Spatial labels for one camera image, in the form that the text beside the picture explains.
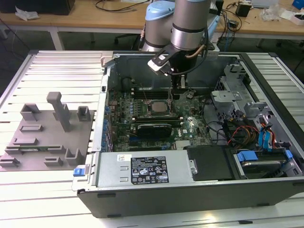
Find silver CPU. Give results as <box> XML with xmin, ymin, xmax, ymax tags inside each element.
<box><xmin>151</xmin><ymin>102</ymin><xmax>168</xmax><ymax>114</ymax></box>

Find thin wire locking lever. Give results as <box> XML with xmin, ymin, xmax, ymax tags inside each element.
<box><xmin>140</xmin><ymin>83</ymin><xmax>149</xmax><ymax>104</ymax></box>

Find CPU socket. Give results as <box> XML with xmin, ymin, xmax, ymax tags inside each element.
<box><xmin>147</xmin><ymin>99</ymin><xmax>175</xmax><ymax>117</ymax></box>

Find green motherboard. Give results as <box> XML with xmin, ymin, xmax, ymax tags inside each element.
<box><xmin>108</xmin><ymin>89</ymin><xmax>213</xmax><ymax>152</ymax></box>

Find silver metal drive cage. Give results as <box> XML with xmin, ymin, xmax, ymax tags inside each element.
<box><xmin>210</xmin><ymin>63</ymin><xmax>252</xmax><ymax>124</ymax></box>

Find black graphics card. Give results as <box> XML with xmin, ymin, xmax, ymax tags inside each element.
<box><xmin>136</xmin><ymin>123</ymin><xmax>173</xmax><ymax>139</ymax></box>

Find silver finned heatsink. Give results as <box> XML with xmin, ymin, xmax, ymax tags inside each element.
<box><xmin>175</xmin><ymin>140</ymin><xmax>191</xmax><ymax>151</ymax></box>

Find black plastic shroud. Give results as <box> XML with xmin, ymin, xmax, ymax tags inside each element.
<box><xmin>184</xmin><ymin>145</ymin><xmax>235</xmax><ymax>181</ymax></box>

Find black tower box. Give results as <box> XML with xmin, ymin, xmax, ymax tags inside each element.
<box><xmin>214</xmin><ymin>0</ymin><xmax>225</xmax><ymax>17</ymax></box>

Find small black box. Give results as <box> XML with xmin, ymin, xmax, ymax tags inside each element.
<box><xmin>236</xmin><ymin>3</ymin><xmax>252</xmax><ymax>18</ymax></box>

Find hard disk in blue carrier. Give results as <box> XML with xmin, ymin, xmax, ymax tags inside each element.
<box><xmin>234</xmin><ymin>149</ymin><xmax>294</xmax><ymax>180</ymax></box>

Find wooden desk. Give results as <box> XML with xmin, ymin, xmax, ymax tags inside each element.
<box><xmin>0</xmin><ymin>0</ymin><xmax>304</xmax><ymax>52</ymax></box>

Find silver power supply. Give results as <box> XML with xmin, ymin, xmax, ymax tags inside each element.
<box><xmin>96</xmin><ymin>152</ymin><xmax>194</xmax><ymax>189</ymax></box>

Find clear plastic bags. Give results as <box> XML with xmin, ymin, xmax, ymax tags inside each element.
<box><xmin>259</xmin><ymin>4</ymin><xmax>282</xmax><ymax>22</ymax></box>

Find silver laptop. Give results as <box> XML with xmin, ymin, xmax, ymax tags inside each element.
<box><xmin>251</xmin><ymin>0</ymin><xmax>278</xmax><ymax>7</ymax></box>

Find open black PC case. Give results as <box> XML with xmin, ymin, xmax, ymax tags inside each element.
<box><xmin>77</xmin><ymin>51</ymin><xmax>304</xmax><ymax>219</ymax></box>

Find blue case latch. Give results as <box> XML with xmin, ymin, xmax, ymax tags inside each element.
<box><xmin>73</xmin><ymin>166</ymin><xmax>86</xmax><ymax>178</ymax></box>

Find white open box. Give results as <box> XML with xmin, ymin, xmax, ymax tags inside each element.
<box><xmin>292</xmin><ymin>13</ymin><xmax>304</xmax><ymax>26</ymax></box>

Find grey parts rack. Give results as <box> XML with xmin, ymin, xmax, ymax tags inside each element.
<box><xmin>0</xmin><ymin>91</ymin><xmax>95</xmax><ymax>171</ymax></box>

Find green RAM stick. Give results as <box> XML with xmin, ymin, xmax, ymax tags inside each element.
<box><xmin>19</xmin><ymin>146</ymin><xmax>52</xmax><ymax>152</ymax></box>

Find large black monitor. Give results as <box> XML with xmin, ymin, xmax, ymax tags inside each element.
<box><xmin>0</xmin><ymin>0</ymin><xmax>76</xmax><ymax>15</ymax></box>

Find crumpled clear plastic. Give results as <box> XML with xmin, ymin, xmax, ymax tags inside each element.
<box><xmin>14</xmin><ymin>6</ymin><xmax>40</xmax><ymax>21</ymax></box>

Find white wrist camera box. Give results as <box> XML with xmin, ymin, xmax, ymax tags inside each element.
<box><xmin>147</xmin><ymin>51</ymin><xmax>171</xmax><ymax>73</ymax></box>

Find beige arm hose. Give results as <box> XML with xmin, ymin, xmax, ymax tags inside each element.
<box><xmin>185</xmin><ymin>46</ymin><xmax>205</xmax><ymax>59</ymax></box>

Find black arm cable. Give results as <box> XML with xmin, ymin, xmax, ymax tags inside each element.
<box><xmin>180</xmin><ymin>14</ymin><xmax>212</xmax><ymax>76</ymax></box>

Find red yellow wire bundle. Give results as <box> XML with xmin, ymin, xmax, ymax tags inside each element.
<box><xmin>228</xmin><ymin>125</ymin><xmax>260</xmax><ymax>146</ymax></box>

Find blue flat data wire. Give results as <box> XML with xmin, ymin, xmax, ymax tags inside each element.
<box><xmin>265</xmin><ymin>122</ymin><xmax>274</xmax><ymax>152</ymax></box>
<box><xmin>257</xmin><ymin>127</ymin><xmax>266</xmax><ymax>152</ymax></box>

